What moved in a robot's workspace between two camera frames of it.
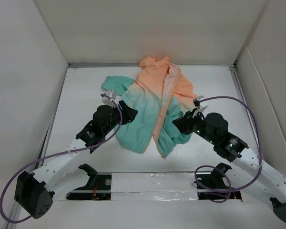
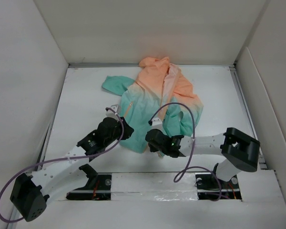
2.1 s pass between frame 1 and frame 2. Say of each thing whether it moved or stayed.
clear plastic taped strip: stayed
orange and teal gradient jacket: stayed
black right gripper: moved
